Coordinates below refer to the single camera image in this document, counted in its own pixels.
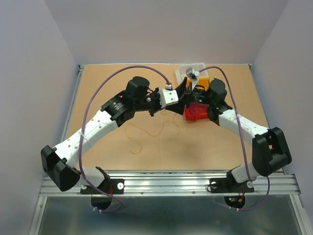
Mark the white plastic bin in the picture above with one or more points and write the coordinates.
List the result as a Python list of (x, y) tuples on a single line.
[(181, 71)]

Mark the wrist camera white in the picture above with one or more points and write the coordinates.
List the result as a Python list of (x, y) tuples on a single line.
[(168, 97), (194, 75)]

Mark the yellow plastic bin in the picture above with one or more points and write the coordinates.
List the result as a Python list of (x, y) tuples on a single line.
[(203, 83)]

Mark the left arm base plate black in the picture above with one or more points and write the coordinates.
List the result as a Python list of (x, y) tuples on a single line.
[(109, 186)]

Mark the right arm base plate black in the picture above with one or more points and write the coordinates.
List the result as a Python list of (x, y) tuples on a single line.
[(223, 185)]

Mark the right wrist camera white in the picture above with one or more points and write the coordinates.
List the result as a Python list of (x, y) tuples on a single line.
[(194, 75)]

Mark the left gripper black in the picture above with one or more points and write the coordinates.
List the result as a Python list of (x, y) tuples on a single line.
[(155, 93)]

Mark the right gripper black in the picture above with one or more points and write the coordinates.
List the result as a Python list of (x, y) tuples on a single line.
[(183, 95)]

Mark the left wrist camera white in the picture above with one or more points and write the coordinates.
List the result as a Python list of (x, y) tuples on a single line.
[(168, 97)]

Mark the red plastic bin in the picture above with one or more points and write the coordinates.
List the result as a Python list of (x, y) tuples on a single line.
[(196, 112)]

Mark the aluminium frame rail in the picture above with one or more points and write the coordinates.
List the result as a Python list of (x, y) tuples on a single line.
[(178, 183)]

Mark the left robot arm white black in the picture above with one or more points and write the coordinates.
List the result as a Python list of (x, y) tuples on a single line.
[(63, 163)]

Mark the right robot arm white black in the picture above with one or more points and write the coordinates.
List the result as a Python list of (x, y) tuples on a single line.
[(270, 151)]

